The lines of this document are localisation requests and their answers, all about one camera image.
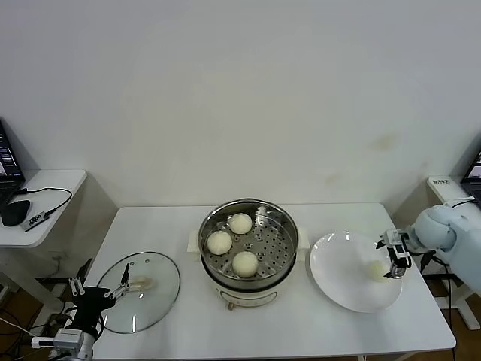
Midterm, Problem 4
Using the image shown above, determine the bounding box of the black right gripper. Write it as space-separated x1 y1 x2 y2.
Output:
375 239 413 281

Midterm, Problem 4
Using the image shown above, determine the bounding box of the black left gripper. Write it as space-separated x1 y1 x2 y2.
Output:
68 257 131 332

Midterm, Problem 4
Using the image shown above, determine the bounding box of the white steamed baozi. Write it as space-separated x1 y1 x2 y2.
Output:
366 260 388 282
231 251 259 278
228 213 253 235
207 231 234 255

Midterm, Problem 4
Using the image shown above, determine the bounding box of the glass lid with cream handle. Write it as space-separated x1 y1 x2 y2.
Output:
95 250 182 334

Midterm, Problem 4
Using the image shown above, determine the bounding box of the perforated stainless steamer basket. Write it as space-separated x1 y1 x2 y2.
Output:
198 198 301 283

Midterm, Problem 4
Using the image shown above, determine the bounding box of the white round plate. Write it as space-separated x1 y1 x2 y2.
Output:
309 231 403 314

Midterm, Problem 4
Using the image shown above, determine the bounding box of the white side table with label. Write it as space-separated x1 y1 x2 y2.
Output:
390 175 481 332

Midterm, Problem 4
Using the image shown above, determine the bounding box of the white side table with mouse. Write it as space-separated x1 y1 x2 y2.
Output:
0 168 120 313

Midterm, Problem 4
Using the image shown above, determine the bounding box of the black computer mouse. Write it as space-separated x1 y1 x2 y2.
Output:
2 199 31 226

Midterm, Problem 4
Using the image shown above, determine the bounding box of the black laptop with bright screen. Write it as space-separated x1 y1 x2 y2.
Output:
460 148 481 207

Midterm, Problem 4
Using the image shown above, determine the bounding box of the cream electric cooking pot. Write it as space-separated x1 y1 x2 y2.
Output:
186 226 310 312

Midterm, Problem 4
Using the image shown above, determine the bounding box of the black laptop with dark screen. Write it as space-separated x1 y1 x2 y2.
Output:
0 116 26 214

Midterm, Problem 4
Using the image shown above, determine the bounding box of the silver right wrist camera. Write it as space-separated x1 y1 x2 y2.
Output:
382 229 410 251

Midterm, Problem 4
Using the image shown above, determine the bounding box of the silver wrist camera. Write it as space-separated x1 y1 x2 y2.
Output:
382 229 410 251
31 329 84 350

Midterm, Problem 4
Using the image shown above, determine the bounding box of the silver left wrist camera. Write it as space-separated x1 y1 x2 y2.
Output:
31 329 84 350

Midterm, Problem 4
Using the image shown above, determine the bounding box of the white flat cable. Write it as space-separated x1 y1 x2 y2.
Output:
443 196 475 208

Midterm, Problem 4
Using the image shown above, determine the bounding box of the thin black usb cable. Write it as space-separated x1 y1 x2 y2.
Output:
14 187 73 217

